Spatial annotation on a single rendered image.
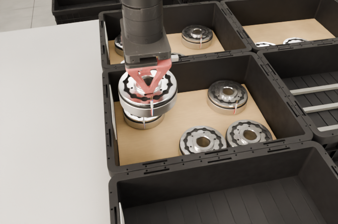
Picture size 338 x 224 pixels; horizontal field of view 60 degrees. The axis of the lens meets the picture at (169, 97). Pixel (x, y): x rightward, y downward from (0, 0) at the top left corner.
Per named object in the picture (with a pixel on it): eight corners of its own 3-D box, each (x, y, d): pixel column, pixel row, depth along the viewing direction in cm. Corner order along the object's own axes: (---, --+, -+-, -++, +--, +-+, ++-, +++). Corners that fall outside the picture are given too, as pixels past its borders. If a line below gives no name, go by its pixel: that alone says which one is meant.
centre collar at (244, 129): (241, 146, 64) (242, 144, 63) (235, 129, 67) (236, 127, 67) (263, 144, 64) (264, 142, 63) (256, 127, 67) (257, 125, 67)
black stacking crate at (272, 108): (116, 206, 59) (108, 175, 51) (108, 103, 80) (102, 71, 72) (297, 172, 65) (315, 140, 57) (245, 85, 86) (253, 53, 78)
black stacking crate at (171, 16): (108, 103, 80) (102, 70, 72) (104, 44, 101) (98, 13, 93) (245, 84, 86) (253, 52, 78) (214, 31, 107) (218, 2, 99)
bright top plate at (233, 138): (232, 158, 62) (233, 156, 61) (222, 122, 69) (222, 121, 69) (278, 154, 63) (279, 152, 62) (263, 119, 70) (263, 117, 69)
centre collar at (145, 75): (135, 95, 49) (134, 92, 48) (132, 76, 52) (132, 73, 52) (164, 91, 50) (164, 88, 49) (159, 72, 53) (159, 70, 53)
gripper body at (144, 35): (159, 24, 49) (159, -19, 44) (171, 61, 42) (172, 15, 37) (120, 28, 48) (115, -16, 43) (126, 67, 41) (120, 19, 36)
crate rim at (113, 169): (109, 182, 52) (107, 174, 51) (102, 76, 73) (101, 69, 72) (313, 146, 58) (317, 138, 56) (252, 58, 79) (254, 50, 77)
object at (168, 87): (120, 110, 47) (120, 107, 47) (117, 70, 54) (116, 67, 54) (181, 102, 48) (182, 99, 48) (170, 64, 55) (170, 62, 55)
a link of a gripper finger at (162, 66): (163, 71, 53) (163, 26, 46) (171, 99, 48) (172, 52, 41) (125, 76, 52) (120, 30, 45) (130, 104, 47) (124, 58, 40)
